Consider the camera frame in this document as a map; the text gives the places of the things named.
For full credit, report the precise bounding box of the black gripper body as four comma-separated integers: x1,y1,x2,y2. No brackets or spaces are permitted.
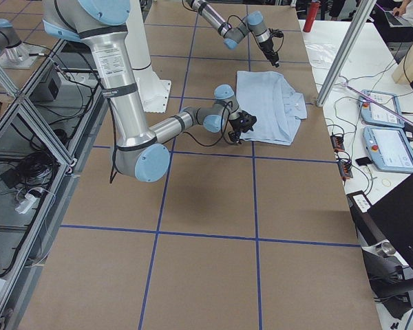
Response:
259,29,284,64
228,111,257,143

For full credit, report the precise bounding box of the light blue button-up shirt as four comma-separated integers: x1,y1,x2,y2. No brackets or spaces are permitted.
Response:
237,71,307,146

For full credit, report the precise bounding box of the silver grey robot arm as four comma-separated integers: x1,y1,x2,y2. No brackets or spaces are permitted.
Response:
182,0,284,67
43,1,257,182

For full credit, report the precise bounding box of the clear plastic bag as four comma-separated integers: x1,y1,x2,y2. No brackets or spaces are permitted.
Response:
304,41,338,69

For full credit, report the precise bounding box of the red water bottle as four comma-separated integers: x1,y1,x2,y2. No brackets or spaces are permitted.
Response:
303,0,321,33

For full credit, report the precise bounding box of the upper blue teach pendant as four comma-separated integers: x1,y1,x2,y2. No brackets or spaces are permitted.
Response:
359,89,405,129

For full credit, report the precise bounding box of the blue teach pendant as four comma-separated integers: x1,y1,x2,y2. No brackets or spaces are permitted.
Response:
359,89,405,129
363,126,413,173

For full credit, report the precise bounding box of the lower blue teach pendant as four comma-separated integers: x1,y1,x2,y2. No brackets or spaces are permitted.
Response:
363,126,413,173

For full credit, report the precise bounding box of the black laptop computer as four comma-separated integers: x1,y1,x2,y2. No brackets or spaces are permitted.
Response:
347,173,413,269

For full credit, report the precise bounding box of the white power strip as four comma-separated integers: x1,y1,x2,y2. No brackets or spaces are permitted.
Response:
14,190,42,215

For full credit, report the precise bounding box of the aluminium frame post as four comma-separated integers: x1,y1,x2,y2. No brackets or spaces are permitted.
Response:
316,0,377,107

